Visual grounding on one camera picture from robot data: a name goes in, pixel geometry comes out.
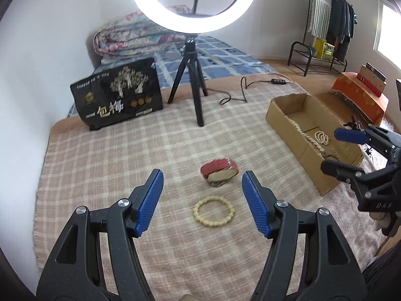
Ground small black floor tripod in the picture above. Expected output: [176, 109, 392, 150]
[343, 116, 364, 130]

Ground folded floral quilt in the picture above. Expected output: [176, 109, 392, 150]
[93, 5, 196, 60]

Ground black printed bag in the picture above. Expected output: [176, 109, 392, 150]
[70, 58, 163, 131]

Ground yellow box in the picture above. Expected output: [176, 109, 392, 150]
[314, 38, 335, 61]

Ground black cable with controller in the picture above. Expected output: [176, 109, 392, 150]
[219, 76, 293, 105]

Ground window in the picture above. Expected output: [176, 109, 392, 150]
[374, 2, 401, 66]

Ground orange cloth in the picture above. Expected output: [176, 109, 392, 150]
[330, 72, 389, 127]

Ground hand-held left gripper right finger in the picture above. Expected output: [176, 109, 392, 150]
[241, 170, 368, 301]

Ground dark hanging clothes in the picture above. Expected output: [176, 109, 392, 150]
[326, 0, 356, 61]

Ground white ring light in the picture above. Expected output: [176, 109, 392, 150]
[130, 0, 258, 34]

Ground cardboard box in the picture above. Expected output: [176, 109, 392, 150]
[266, 93, 364, 196]

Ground red jewellery pouch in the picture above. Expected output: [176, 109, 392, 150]
[200, 157, 240, 187]

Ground person's right hand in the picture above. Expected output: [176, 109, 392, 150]
[370, 211, 396, 236]

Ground blue patterned bed sheet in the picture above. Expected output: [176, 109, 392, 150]
[94, 35, 271, 85]

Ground striped towel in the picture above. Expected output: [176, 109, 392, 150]
[309, 0, 334, 38]

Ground cream bead bracelet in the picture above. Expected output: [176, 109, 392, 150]
[193, 196, 235, 226]

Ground tan and red box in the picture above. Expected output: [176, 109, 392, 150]
[358, 63, 387, 97]

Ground long pearl necklace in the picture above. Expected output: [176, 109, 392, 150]
[289, 118, 325, 154]

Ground plaid blanket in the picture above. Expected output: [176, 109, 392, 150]
[33, 78, 395, 301]

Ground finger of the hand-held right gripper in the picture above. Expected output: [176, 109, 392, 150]
[320, 159, 376, 189]
[334, 125, 401, 154]

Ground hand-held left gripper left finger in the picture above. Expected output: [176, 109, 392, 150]
[36, 169, 165, 301]

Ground black clothes rack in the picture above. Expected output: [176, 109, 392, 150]
[287, 0, 354, 76]

